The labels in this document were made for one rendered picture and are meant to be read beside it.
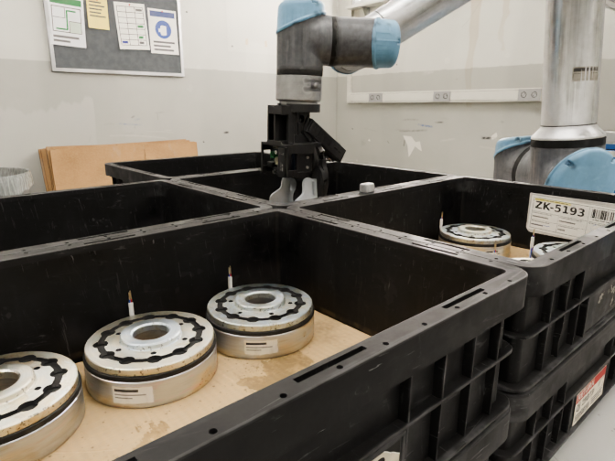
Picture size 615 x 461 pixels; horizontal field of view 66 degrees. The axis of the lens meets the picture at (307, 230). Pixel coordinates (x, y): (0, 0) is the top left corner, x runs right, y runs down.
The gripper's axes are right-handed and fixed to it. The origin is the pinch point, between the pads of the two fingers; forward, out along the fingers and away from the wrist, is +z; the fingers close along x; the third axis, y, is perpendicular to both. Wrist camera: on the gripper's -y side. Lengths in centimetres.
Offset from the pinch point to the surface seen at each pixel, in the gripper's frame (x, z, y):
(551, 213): 34.6, -5.6, -17.9
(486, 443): 49, 2, 26
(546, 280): 48, -8, 19
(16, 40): -284, -49, -18
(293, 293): 26.8, -1.7, 25.4
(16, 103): -283, -12, -12
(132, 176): -25.9, -5.8, 20.3
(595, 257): 48.2, -7.9, 8.0
